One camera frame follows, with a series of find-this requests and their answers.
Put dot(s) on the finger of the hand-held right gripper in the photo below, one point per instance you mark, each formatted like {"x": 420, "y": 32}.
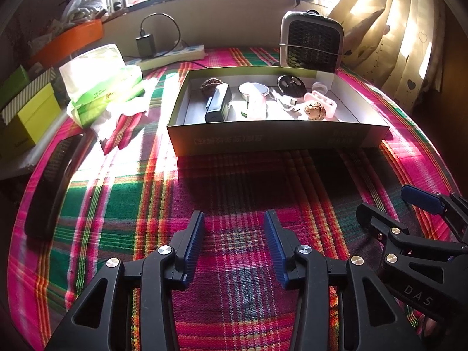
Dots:
{"x": 420, "y": 197}
{"x": 376, "y": 225}

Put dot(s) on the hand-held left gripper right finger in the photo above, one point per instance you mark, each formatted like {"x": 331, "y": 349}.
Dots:
{"x": 276, "y": 248}

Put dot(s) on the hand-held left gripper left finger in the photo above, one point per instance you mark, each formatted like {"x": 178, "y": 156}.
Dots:
{"x": 192, "y": 243}

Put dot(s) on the green white cardboard box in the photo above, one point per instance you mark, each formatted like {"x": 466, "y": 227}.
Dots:
{"x": 274, "y": 139}

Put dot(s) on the brown walnut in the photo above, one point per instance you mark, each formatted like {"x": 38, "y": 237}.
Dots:
{"x": 211, "y": 83}
{"x": 314, "y": 111}

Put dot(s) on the black electric shaver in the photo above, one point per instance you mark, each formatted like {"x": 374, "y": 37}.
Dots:
{"x": 217, "y": 104}

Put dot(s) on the round grey compact mirror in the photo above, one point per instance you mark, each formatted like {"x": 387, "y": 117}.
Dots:
{"x": 253, "y": 89}

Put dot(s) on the black disc with three mirrors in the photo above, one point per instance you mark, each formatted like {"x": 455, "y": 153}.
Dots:
{"x": 290, "y": 85}

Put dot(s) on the crumpled white tissue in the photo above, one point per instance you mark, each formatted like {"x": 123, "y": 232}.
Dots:
{"x": 124, "y": 108}

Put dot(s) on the black hairbrush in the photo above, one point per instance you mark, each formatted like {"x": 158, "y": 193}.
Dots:
{"x": 51, "y": 186}

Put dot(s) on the heart print curtain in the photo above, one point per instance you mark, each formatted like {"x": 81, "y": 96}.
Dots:
{"x": 395, "y": 36}

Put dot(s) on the open green tissue pack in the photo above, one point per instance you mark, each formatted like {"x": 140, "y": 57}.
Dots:
{"x": 109, "y": 87}

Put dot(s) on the grey portable fan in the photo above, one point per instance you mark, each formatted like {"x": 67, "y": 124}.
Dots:
{"x": 310, "y": 44}

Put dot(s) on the white power strip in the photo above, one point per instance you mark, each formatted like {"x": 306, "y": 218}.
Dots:
{"x": 182, "y": 54}

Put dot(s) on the yellow-green box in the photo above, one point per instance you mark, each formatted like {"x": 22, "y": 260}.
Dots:
{"x": 33, "y": 120}

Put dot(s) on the black charger adapter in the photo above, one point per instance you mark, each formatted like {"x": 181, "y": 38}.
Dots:
{"x": 145, "y": 45}

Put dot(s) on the striped box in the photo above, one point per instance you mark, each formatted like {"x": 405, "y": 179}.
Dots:
{"x": 27, "y": 95}

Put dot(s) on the orange tray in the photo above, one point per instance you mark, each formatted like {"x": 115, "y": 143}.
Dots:
{"x": 69, "y": 40}

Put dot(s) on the bright green box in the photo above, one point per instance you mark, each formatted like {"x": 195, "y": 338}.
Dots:
{"x": 14, "y": 84}

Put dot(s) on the pile of clear plastic bags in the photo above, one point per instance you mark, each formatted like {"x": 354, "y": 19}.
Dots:
{"x": 84, "y": 5}

